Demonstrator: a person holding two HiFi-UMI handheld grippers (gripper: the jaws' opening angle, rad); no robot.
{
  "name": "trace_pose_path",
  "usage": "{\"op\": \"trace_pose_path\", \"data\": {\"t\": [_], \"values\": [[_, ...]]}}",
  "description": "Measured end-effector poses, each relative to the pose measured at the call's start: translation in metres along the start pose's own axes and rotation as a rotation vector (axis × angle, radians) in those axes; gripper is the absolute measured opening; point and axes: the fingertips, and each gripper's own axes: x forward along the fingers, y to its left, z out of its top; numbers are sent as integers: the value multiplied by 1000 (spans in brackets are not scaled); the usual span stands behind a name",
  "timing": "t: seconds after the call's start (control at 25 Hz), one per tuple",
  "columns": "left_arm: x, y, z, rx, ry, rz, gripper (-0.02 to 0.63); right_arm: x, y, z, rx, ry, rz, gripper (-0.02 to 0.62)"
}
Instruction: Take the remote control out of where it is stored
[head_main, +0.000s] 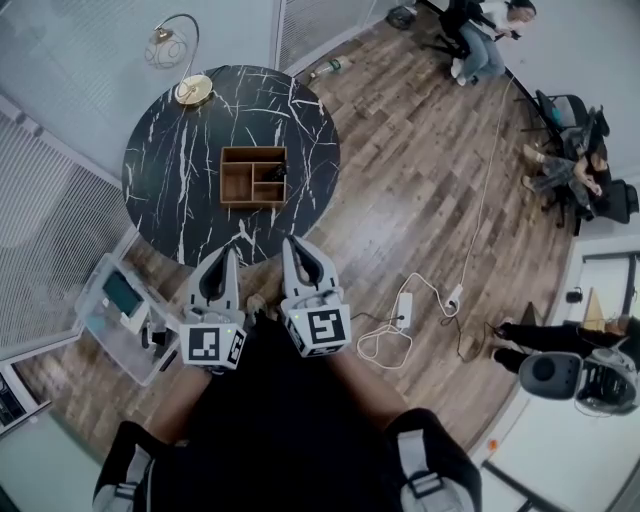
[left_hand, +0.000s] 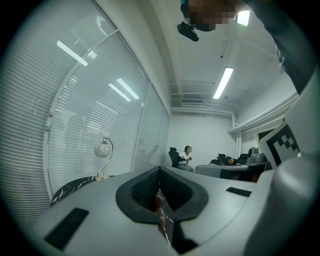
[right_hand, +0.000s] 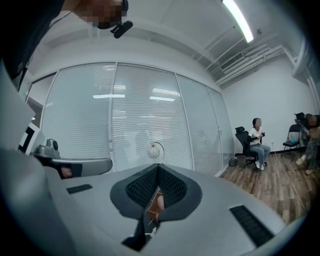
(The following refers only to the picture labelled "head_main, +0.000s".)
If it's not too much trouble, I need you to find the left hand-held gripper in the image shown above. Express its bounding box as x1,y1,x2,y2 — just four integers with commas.
178,244,250,375

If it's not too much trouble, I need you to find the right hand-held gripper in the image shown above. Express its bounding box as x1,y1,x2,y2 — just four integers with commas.
278,236,354,359

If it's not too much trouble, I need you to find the wooden compartment tray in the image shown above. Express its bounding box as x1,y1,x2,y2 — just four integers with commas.
219,145,289,210

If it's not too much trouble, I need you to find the person's left forearm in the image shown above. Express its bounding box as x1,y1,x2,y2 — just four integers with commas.
147,367,214,446

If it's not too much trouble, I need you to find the person's right forearm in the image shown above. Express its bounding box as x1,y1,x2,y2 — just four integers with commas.
324,349,407,434

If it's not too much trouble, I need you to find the person's shoe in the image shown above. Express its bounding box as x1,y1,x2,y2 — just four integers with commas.
246,293,281,324

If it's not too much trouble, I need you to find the white tablet device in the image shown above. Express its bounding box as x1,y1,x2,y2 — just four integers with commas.
101,269,150,326

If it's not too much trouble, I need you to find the clear plastic bin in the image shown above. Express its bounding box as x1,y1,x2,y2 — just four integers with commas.
74,253,182,387

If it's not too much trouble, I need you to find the black marble round table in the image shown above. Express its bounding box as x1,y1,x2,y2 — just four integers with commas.
121,63,341,266

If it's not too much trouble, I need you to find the person's black clothing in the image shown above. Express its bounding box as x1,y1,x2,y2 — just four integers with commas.
92,319,484,512

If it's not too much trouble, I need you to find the white window blind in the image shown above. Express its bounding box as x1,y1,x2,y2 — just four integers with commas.
0,94,141,361
272,0,381,74

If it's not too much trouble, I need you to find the gold desk lamp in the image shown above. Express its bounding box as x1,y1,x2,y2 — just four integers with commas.
144,13,214,107

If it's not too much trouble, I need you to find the clear plastic bottle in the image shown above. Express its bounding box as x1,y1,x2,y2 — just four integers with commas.
309,56,354,80

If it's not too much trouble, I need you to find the white low cabinet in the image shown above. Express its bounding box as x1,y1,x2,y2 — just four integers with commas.
0,359,51,436

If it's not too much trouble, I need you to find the black floor fan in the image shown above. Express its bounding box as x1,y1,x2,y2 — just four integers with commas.
387,5,416,29

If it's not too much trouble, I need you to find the wooden board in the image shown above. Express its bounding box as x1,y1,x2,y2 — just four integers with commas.
582,287,609,331

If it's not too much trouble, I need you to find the black office chair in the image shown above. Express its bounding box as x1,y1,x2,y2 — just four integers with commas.
422,0,484,61
554,179,640,236

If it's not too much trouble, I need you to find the black folding chair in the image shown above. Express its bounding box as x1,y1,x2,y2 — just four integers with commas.
514,89,591,134

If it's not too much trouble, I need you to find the coiled white cable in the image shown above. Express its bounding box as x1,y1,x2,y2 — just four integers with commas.
355,322,414,372

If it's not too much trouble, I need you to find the black floor cable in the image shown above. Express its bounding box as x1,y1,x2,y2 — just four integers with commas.
452,314,501,361

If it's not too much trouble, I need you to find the long white cable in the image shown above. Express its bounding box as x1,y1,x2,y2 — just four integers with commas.
459,74,516,286

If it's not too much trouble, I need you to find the grey shoulder strap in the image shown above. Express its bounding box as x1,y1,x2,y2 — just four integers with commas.
92,444,154,512
397,429,476,512

